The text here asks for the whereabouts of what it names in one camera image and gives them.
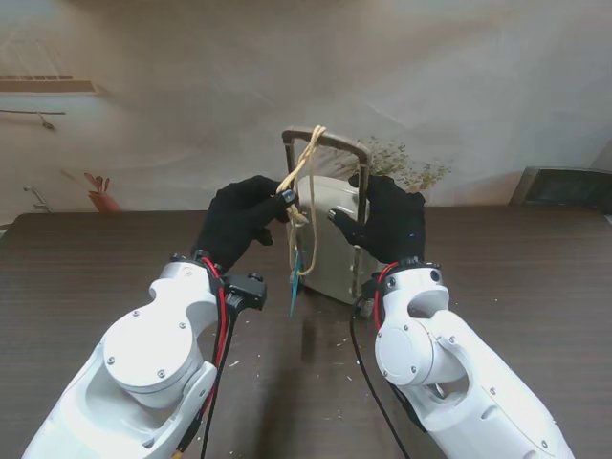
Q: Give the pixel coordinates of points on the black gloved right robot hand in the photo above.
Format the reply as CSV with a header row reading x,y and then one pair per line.
x,y
397,220

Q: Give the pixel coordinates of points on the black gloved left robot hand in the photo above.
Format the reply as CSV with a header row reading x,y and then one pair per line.
x,y
239,215

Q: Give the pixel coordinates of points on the beige mini trolley suitcase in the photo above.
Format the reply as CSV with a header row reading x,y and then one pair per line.
x,y
330,258

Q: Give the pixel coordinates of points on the teal paper luggage tag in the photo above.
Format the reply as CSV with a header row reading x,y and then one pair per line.
x,y
295,291

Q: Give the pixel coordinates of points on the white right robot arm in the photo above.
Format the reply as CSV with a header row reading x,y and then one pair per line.
x,y
430,344

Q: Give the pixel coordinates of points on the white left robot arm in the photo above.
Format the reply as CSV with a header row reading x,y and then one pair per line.
x,y
143,349

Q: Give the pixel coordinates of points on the printed backdrop cloth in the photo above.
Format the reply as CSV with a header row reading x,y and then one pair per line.
x,y
191,95

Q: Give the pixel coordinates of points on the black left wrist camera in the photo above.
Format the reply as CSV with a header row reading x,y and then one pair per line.
x,y
246,291

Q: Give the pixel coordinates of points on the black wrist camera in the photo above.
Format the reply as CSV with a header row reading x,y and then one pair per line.
x,y
246,291
368,291

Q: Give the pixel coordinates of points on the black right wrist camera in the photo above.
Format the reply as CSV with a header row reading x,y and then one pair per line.
x,y
368,291

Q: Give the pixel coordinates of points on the black box with grey frame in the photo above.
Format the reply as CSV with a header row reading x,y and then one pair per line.
x,y
564,189

